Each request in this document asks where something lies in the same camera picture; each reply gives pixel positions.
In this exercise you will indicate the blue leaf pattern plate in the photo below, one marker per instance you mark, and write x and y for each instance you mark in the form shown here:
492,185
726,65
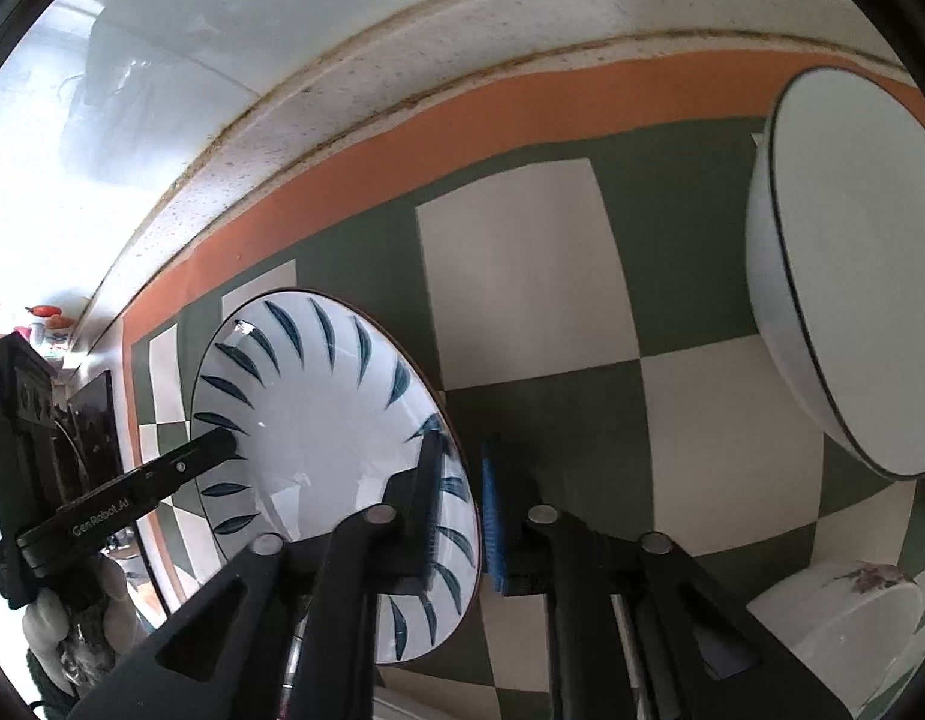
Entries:
305,427

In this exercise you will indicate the person's left hand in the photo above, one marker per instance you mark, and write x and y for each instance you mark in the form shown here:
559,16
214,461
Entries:
46,626

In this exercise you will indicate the orange fruit wall sticker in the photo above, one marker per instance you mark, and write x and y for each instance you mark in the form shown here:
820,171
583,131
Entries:
44,310

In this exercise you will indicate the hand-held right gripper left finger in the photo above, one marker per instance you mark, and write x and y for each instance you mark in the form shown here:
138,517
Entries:
421,510

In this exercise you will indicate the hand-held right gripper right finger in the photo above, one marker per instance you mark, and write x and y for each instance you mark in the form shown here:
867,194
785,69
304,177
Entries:
494,510

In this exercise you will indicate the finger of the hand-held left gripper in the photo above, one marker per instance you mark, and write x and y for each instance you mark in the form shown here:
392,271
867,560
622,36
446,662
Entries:
132,484

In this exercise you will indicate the green white checkered mat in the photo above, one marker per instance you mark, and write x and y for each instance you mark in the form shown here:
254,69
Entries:
522,277

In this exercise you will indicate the white floral print bowl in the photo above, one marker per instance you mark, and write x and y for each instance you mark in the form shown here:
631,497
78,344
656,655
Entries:
830,615

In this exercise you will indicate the white black-rimmed bowl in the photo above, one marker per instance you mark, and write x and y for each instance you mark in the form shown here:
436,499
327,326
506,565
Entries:
845,240

